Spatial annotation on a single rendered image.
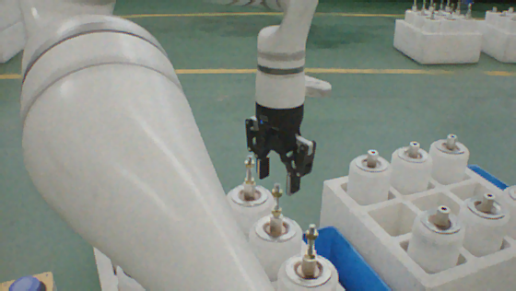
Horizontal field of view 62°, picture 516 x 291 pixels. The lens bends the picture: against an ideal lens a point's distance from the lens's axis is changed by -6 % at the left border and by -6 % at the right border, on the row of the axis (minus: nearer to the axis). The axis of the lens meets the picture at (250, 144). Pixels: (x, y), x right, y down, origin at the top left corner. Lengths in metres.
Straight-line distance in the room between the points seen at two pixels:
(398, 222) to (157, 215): 0.95
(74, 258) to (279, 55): 0.79
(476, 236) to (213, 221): 0.82
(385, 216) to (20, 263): 0.89
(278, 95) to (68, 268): 0.74
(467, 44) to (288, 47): 2.33
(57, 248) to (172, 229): 1.10
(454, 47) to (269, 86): 2.28
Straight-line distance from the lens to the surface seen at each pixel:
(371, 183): 1.03
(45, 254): 1.26
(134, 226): 0.19
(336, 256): 1.07
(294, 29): 0.63
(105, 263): 0.90
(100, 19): 0.26
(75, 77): 0.22
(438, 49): 2.82
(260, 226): 0.82
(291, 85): 0.66
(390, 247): 0.93
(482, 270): 0.95
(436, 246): 0.88
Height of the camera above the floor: 0.75
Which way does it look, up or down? 27 degrees down
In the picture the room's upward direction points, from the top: straight up
